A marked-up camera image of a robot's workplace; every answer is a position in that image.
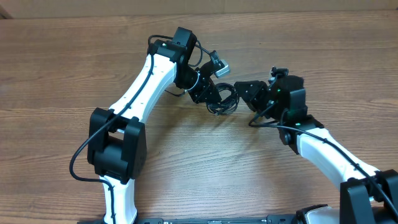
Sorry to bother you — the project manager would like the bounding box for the black usb cable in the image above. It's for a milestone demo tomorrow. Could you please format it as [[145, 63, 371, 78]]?
[[205, 82, 240, 116]]

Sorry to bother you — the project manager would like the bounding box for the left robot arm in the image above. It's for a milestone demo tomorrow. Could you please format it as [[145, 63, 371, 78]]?
[[85, 27, 229, 223]]

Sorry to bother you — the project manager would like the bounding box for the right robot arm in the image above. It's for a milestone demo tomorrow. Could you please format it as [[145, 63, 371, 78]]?
[[234, 75, 397, 223]]

